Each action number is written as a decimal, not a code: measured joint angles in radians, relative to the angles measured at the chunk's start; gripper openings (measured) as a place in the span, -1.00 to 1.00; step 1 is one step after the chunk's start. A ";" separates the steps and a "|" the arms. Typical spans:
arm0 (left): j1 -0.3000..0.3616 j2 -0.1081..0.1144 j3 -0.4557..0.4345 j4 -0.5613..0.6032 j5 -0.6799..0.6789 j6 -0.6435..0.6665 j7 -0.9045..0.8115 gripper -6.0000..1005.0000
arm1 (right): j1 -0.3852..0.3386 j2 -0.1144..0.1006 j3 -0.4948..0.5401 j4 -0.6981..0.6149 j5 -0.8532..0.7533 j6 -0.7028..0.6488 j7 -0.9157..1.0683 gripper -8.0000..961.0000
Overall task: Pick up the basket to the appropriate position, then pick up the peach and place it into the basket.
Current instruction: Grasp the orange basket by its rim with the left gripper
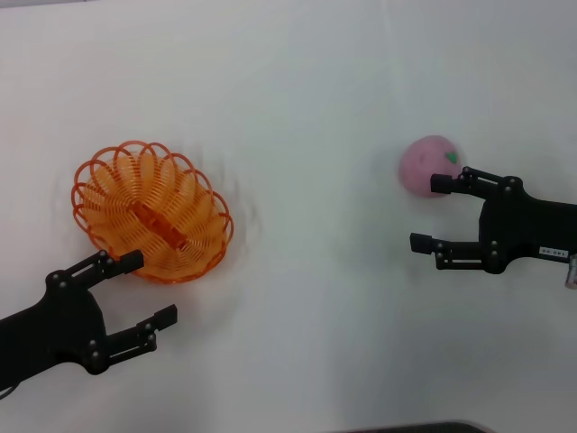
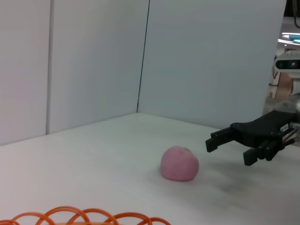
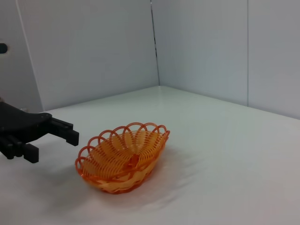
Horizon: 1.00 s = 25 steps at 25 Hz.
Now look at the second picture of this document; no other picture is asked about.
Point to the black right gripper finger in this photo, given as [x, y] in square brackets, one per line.
[216, 139]
[267, 150]

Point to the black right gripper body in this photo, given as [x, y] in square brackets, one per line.
[262, 127]

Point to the pink toy peach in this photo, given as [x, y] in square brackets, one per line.
[179, 164]

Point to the orange woven plastic basket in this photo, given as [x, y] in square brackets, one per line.
[70, 212]

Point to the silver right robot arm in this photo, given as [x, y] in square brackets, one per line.
[290, 103]

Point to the brown background furniture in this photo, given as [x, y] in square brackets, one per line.
[284, 82]

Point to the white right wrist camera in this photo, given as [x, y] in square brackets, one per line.
[288, 62]

